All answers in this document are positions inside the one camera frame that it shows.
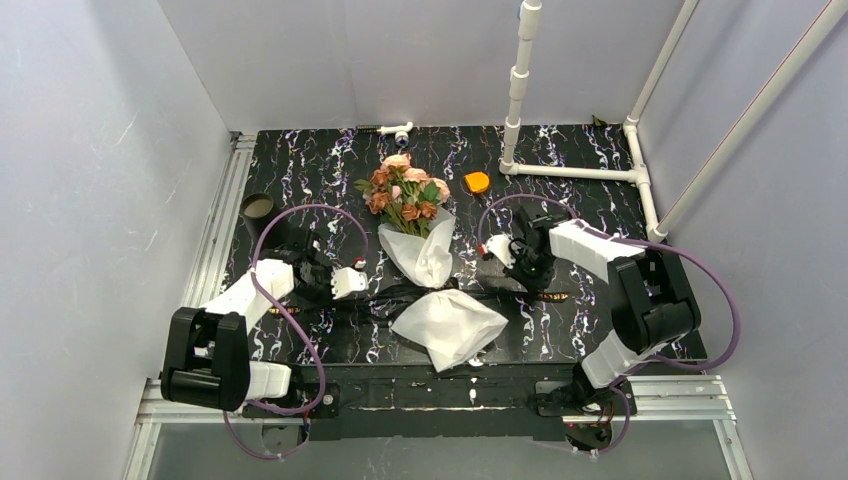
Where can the black cylindrical vase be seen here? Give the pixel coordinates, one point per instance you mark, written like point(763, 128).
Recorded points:
point(257, 211)

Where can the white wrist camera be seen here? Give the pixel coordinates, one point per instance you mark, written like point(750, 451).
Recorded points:
point(502, 247)
point(349, 280)

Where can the small white pipe fitting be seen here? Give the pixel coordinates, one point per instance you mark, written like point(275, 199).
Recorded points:
point(400, 133)

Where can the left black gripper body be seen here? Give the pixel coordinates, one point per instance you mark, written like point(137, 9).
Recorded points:
point(321, 285)

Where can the orange round object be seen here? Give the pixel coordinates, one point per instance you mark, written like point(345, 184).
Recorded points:
point(477, 182)

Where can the white pvc pipe frame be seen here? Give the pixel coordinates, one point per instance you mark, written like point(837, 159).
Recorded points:
point(657, 84)

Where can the aluminium frame rail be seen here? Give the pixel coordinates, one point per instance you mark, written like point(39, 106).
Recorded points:
point(684, 427)

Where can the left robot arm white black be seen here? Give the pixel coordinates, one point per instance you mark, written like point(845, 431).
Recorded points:
point(207, 360)

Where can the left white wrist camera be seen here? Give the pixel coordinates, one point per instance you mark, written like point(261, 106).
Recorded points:
point(349, 280)

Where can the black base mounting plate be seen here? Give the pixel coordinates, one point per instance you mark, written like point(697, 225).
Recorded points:
point(414, 401)

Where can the white wrapping paper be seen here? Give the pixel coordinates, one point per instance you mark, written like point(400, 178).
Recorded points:
point(451, 325)

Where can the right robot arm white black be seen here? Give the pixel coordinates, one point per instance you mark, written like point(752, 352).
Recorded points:
point(651, 302)

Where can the pink orange flower bunch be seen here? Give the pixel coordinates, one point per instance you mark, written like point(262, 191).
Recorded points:
point(405, 196)

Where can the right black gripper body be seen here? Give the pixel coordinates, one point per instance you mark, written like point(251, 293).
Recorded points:
point(530, 266)

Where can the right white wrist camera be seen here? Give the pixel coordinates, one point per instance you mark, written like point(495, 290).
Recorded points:
point(502, 247)

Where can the black ribbon gold lettering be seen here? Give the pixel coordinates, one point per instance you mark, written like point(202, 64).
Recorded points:
point(401, 296)

